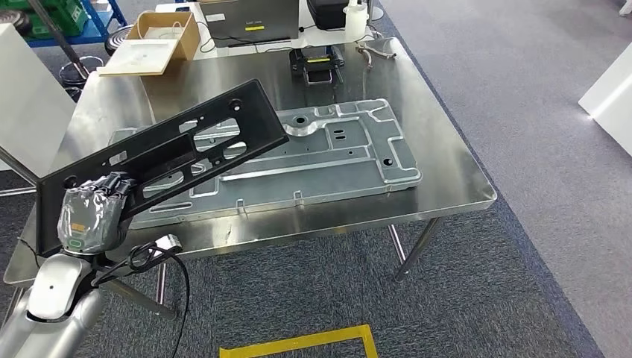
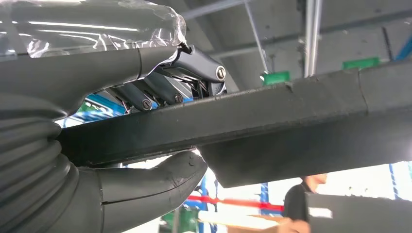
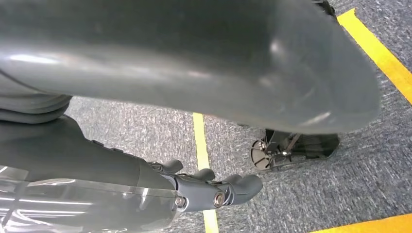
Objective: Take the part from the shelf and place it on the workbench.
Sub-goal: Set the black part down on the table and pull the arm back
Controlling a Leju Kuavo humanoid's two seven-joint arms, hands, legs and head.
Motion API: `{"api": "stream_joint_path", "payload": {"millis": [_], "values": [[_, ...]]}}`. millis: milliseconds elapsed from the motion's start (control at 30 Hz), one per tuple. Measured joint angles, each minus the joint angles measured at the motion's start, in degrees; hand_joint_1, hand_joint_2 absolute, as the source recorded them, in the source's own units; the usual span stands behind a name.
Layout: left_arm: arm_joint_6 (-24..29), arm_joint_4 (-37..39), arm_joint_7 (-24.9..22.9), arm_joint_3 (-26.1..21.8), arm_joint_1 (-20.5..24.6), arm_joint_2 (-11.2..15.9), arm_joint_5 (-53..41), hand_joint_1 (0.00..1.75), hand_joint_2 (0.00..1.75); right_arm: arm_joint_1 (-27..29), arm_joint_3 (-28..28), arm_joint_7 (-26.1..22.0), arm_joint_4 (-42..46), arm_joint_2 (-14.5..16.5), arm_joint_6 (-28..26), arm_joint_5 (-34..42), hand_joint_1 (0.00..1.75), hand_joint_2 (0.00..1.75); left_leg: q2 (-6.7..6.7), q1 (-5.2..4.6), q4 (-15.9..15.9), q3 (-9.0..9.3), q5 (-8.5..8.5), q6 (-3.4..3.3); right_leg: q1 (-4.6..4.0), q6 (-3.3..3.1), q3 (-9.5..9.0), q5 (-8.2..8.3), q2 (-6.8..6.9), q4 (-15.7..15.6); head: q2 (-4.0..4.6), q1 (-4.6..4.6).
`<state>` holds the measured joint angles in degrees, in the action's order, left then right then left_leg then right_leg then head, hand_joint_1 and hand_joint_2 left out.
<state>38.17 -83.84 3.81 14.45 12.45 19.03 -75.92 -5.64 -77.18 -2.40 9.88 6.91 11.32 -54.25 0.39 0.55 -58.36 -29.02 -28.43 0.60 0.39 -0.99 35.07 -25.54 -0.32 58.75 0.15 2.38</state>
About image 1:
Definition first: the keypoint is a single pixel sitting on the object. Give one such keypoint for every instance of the white table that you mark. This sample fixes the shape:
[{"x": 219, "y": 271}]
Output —
[{"x": 173, "y": 54}]

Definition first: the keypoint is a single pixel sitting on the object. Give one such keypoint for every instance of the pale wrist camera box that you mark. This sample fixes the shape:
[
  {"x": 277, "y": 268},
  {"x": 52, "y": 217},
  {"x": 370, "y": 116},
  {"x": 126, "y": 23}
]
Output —
[{"x": 170, "y": 243}]

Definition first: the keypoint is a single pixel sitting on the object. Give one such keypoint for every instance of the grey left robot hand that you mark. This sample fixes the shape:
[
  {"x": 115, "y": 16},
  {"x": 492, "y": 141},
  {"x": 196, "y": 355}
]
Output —
[{"x": 91, "y": 217}]

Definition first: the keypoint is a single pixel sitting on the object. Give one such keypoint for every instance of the blue shelf rack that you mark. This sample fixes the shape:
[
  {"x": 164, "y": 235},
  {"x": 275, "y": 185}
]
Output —
[{"x": 94, "y": 33}]

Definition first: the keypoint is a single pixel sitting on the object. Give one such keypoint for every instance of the stainless steel workbench table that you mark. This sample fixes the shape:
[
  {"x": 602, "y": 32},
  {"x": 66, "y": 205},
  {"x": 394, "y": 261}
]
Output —
[{"x": 444, "y": 163}]

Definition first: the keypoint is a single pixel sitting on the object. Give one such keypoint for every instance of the white lit pedestal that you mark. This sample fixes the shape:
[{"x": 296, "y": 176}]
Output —
[{"x": 612, "y": 104}]

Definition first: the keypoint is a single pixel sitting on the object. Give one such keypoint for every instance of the metal pliers tool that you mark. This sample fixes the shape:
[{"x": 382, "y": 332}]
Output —
[{"x": 368, "y": 52}]

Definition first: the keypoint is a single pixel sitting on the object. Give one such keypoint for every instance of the open cardboard box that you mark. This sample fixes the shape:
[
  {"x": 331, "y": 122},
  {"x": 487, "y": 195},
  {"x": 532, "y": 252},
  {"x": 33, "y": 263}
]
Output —
[{"x": 163, "y": 34}]

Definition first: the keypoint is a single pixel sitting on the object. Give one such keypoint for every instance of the white plastic bottle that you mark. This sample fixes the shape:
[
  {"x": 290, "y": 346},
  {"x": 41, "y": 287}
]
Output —
[{"x": 356, "y": 22}]

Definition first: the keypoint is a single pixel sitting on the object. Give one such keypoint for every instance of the green plastic bin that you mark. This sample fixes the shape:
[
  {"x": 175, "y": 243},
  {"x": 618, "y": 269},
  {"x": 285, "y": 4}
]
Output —
[{"x": 59, "y": 19}]

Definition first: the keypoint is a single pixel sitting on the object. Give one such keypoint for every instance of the black clamp device yellow label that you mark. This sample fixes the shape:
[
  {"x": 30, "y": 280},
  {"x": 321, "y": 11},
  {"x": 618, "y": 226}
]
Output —
[{"x": 316, "y": 64}]

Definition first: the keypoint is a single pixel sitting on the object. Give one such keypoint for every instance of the black case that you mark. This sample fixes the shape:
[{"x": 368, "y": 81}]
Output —
[{"x": 326, "y": 15}]

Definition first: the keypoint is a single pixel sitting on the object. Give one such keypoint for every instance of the silver metal fixture plate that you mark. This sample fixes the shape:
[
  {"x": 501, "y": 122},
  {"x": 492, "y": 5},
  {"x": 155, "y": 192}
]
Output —
[{"x": 321, "y": 173}]

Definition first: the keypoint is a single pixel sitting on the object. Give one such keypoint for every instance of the dark stanchion pole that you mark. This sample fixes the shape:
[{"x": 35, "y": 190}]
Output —
[{"x": 59, "y": 39}]

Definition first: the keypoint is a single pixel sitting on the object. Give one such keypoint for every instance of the white board panel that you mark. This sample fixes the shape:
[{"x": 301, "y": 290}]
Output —
[{"x": 29, "y": 99}]

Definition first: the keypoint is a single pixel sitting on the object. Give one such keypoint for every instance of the grey laptop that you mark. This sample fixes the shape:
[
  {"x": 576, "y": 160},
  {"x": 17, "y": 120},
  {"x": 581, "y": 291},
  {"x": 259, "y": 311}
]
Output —
[{"x": 247, "y": 17}]

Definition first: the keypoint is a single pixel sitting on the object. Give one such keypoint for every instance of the black plastic panel part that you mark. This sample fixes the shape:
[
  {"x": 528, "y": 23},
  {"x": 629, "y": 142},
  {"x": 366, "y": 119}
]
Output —
[{"x": 256, "y": 118}]

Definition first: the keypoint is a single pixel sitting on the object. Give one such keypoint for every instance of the round black base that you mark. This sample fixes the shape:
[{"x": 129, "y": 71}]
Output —
[{"x": 116, "y": 42}]

